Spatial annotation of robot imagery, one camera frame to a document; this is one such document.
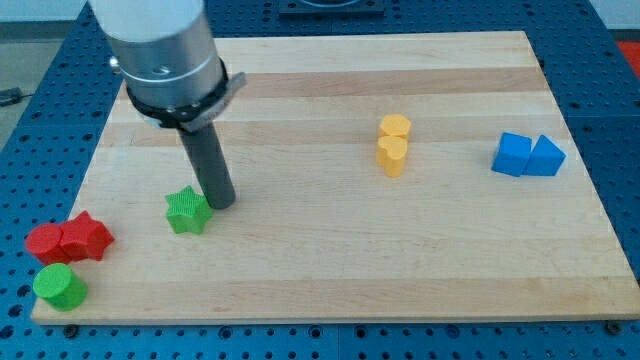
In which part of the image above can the black flange with metal clamp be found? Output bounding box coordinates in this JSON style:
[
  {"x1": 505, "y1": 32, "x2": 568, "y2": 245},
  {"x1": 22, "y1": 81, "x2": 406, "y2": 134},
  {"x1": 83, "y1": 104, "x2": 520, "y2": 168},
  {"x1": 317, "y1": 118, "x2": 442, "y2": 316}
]
[{"x1": 126, "y1": 60, "x2": 246, "y2": 132}]

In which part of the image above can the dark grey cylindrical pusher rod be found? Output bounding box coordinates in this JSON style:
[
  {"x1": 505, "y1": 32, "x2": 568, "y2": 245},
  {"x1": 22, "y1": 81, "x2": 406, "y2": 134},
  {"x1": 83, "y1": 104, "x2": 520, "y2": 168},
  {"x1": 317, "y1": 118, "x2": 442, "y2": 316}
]
[{"x1": 178, "y1": 124, "x2": 236, "y2": 209}]

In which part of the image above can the green star block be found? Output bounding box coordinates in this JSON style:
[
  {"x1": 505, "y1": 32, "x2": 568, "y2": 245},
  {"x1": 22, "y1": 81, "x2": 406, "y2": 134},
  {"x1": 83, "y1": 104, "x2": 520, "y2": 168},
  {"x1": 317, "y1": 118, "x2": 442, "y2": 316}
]
[{"x1": 165, "y1": 185, "x2": 213, "y2": 235}]

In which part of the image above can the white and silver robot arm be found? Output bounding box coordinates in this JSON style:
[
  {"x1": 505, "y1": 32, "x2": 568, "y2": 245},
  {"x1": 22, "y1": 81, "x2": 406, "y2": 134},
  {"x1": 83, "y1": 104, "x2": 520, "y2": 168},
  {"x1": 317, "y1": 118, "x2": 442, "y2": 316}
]
[{"x1": 89, "y1": 0, "x2": 246, "y2": 209}]

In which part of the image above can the red star block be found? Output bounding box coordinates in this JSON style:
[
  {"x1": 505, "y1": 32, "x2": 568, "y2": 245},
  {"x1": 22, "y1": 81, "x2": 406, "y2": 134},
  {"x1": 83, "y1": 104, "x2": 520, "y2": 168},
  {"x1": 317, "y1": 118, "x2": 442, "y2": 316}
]
[{"x1": 60, "y1": 211, "x2": 115, "y2": 261}]

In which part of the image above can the light wooden board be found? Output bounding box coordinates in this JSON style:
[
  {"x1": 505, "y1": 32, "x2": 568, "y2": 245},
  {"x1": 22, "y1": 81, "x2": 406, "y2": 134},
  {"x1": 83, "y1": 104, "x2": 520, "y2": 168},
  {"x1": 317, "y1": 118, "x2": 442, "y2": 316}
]
[{"x1": 32, "y1": 31, "x2": 639, "y2": 325}]

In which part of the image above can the red cylinder block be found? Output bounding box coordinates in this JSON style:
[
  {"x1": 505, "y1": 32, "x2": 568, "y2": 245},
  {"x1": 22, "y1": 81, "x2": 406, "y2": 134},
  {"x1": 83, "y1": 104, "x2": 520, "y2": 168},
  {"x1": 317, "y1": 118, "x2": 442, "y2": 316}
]
[{"x1": 25, "y1": 223, "x2": 71, "y2": 265}]

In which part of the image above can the black device on floor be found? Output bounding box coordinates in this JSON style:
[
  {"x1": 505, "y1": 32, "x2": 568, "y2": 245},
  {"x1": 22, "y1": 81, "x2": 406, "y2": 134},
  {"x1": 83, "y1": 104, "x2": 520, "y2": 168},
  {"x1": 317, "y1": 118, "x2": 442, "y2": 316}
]
[{"x1": 0, "y1": 87, "x2": 23, "y2": 107}]

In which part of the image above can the yellow heart block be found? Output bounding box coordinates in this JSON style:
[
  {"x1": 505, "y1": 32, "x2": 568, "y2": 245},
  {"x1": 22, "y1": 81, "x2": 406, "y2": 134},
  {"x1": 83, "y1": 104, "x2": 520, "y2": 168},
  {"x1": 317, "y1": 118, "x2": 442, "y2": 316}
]
[{"x1": 376, "y1": 136, "x2": 408, "y2": 178}]

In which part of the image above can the yellow hexagon block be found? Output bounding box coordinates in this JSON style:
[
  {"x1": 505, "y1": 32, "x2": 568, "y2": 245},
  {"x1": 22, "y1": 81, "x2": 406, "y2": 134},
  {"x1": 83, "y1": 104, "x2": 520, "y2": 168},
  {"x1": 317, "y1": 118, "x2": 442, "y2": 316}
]
[{"x1": 378, "y1": 114, "x2": 412, "y2": 140}]

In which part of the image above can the green cylinder block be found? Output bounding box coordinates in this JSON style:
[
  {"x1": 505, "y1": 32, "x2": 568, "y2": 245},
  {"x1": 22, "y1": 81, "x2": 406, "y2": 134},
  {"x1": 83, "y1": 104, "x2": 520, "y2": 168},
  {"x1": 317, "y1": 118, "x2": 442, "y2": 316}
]
[{"x1": 33, "y1": 263, "x2": 88, "y2": 312}]

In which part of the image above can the blue cube block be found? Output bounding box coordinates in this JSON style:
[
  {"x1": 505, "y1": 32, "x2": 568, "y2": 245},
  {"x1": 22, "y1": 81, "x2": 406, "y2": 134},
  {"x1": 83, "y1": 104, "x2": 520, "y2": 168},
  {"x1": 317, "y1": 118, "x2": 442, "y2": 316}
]
[{"x1": 491, "y1": 132, "x2": 532, "y2": 177}]

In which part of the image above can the blue triangle block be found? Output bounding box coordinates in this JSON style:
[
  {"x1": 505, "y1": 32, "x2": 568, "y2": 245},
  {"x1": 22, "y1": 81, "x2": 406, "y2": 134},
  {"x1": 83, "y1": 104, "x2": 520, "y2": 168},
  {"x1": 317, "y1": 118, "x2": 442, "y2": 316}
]
[{"x1": 523, "y1": 135, "x2": 566, "y2": 176}]

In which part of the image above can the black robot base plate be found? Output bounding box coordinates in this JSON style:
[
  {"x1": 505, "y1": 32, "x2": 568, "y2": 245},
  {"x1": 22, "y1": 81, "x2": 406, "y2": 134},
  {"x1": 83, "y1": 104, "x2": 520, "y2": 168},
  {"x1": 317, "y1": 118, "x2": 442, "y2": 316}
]
[{"x1": 277, "y1": 0, "x2": 385, "y2": 16}]

